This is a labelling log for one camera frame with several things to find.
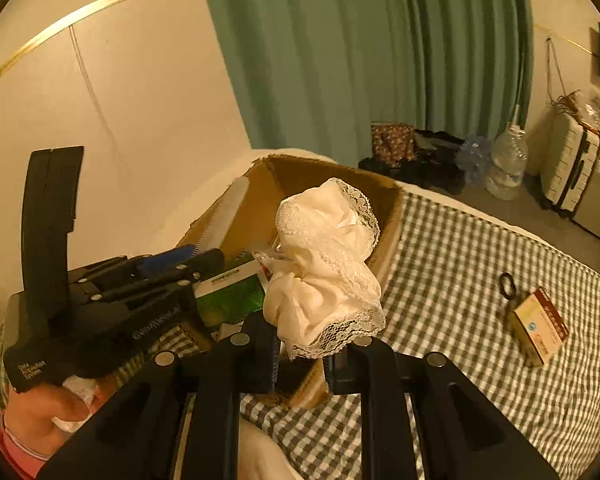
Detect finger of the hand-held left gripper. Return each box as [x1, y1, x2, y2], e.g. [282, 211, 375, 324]
[70, 244, 203, 288]
[87, 248, 226, 306]

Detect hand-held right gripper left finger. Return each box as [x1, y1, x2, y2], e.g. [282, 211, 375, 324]
[37, 312, 281, 480]

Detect clear plastic bags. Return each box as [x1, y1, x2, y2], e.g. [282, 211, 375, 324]
[555, 90, 600, 131]

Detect red and white box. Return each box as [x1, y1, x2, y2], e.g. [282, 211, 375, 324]
[511, 287, 569, 367]

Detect green curtain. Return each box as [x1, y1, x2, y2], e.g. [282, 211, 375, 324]
[192, 0, 536, 161]

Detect person's left hand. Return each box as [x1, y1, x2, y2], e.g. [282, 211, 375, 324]
[2, 380, 106, 461]

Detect person's leg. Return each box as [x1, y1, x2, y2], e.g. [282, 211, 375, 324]
[237, 420, 306, 480]

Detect wall cables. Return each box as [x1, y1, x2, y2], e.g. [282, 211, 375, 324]
[545, 37, 581, 111]

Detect brown patterned bag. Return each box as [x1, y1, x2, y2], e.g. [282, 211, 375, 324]
[371, 122, 416, 163]

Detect brown cardboard box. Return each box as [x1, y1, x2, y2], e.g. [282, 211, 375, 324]
[177, 155, 406, 409]

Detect black bag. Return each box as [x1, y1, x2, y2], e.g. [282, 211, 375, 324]
[358, 130, 466, 196]

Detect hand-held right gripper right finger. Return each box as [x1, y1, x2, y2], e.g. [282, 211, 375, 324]
[325, 337, 561, 480]

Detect large clear water bottle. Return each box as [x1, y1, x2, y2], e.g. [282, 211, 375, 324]
[485, 122, 528, 201]

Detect crushed blue plastic bottle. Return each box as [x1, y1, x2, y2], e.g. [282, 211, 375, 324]
[455, 135, 493, 188]

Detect grey checked blanket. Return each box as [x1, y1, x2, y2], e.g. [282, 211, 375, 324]
[0, 190, 600, 480]

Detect white suitcase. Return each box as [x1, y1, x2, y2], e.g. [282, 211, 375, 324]
[540, 105, 600, 218]

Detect white tissue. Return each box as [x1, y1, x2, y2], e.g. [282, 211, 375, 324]
[54, 376, 99, 432]

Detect white lace cloth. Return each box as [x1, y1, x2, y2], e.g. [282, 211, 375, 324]
[262, 177, 387, 361]

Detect green medicine box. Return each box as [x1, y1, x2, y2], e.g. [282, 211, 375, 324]
[194, 262, 269, 329]

